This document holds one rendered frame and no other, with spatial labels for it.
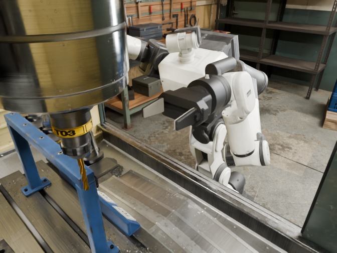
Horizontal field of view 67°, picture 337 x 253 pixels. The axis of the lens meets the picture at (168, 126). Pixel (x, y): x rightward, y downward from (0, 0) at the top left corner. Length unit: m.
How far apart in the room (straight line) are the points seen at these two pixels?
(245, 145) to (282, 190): 1.80
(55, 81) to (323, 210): 0.91
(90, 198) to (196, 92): 0.36
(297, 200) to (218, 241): 1.46
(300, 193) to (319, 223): 1.52
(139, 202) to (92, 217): 0.53
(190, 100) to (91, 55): 0.30
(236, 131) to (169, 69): 0.43
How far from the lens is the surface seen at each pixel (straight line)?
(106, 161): 0.67
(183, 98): 0.52
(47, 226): 1.00
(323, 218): 1.03
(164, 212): 1.14
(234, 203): 1.14
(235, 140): 0.74
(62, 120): 0.33
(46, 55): 0.25
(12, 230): 1.04
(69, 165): 0.66
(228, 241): 1.13
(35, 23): 0.24
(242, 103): 0.66
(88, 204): 0.67
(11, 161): 1.49
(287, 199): 2.46
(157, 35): 3.69
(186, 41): 0.96
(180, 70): 1.00
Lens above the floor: 1.61
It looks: 30 degrees down
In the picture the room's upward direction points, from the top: straight up
